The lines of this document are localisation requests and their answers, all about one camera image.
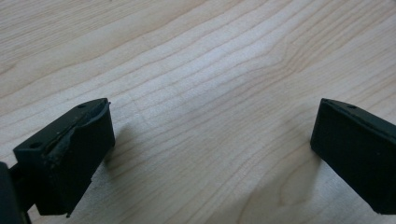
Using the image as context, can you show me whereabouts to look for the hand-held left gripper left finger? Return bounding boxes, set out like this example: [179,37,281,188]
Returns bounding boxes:
[12,98,117,217]

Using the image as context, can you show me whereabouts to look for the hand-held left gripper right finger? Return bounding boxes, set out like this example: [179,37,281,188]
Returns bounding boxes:
[309,98,396,216]

